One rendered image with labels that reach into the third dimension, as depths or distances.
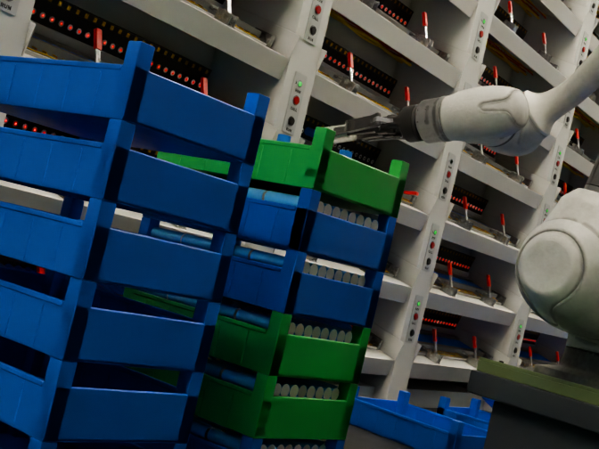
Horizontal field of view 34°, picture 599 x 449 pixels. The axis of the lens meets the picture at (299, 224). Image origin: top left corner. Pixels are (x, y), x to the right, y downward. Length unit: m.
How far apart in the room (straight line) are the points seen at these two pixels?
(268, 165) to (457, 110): 0.69
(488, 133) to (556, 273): 0.51
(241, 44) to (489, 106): 0.48
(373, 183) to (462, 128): 0.60
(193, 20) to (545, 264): 0.73
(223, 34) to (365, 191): 0.58
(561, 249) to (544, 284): 0.06
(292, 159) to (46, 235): 0.37
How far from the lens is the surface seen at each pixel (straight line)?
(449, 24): 2.60
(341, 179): 1.26
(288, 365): 1.25
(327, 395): 1.35
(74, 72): 1.04
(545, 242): 1.47
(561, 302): 1.46
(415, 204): 2.50
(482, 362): 1.69
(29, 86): 1.10
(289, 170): 1.25
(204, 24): 1.74
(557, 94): 2.00
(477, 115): 1.88
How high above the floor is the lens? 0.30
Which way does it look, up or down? 2 degrees up
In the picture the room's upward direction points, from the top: 13 degrees clockwise
